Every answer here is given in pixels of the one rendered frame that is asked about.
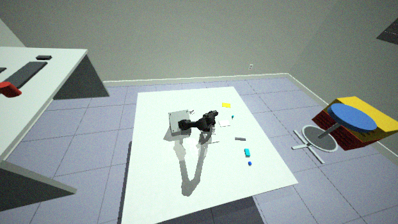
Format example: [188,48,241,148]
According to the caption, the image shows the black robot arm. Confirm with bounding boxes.
[178,110,219,131]

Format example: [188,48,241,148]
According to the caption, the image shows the teal rectangular block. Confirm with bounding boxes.
[244,148,250,156]

